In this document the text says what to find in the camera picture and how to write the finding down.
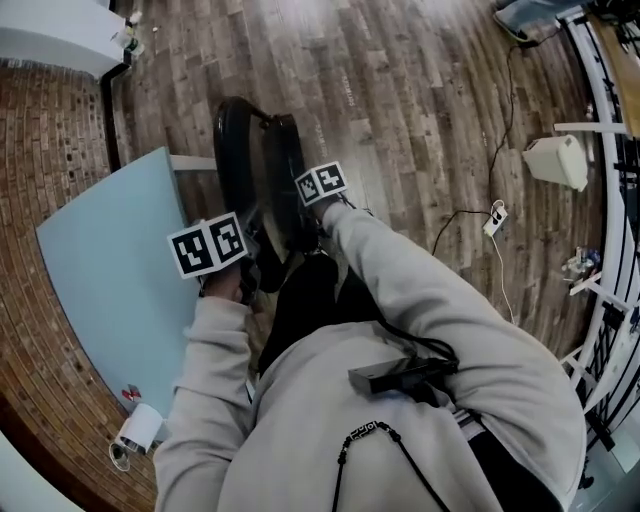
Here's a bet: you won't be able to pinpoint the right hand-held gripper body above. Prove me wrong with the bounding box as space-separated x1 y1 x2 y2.
293 160 349 221

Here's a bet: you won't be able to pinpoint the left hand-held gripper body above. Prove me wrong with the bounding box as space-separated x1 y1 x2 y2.
166 211 264 305

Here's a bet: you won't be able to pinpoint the black folding chair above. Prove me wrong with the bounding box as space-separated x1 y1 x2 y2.
212 95 324 295

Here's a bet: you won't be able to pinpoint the person's left forearm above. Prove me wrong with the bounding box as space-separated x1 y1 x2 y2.
172 294 254 436

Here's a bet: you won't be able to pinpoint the person's right forearm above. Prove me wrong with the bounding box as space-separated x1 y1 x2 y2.
317 201 501 346

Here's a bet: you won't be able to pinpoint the person's left hand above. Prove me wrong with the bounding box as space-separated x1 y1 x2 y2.
202 267 247 305

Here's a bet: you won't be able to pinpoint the light blue table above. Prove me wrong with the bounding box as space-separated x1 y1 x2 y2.
35 146 222 426

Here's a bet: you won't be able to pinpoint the person's legs black trousers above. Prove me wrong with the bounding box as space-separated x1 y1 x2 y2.
256 239 389 379

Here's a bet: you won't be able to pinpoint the white power strip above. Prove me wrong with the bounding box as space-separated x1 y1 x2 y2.
482 198 510 238

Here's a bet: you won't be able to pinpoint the black screen device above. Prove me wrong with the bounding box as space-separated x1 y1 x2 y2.
348 355 460 407

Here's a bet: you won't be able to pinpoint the person's grey hoodie torso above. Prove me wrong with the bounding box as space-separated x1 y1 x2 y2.
154 294 589 512

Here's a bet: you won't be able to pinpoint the clear plastic bottle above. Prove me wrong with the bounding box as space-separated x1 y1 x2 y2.
121 27 147 57

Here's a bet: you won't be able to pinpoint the cream plastic trash bin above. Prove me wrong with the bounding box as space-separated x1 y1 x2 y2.
521 133 590 193

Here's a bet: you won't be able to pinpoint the white counter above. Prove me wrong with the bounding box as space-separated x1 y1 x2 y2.
0 0 132 77

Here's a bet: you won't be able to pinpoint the cluster of small bottles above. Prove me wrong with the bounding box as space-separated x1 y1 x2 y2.
562 246 603 297

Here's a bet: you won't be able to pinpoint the white metal rack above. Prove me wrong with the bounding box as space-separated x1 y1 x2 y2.
553 12 640 451

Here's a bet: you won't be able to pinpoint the black metal railing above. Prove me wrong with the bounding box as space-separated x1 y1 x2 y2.
579 279 640 451

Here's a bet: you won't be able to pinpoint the wooden bench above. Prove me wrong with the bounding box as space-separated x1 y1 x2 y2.
589 12 640 139

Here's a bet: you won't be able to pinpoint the black metal post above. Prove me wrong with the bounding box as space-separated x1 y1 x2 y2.
99 62 132 174

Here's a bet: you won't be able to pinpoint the black device cable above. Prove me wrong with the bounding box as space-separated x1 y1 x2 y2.
372 314 460 374

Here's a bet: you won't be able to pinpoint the white charging cable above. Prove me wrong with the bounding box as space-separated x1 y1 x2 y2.
492 234 517 326

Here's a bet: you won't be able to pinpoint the black beaded neck cord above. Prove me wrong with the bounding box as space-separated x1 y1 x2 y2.
330 419 454 512

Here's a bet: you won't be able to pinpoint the black floor cable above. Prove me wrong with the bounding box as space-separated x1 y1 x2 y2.
431 39 557 257

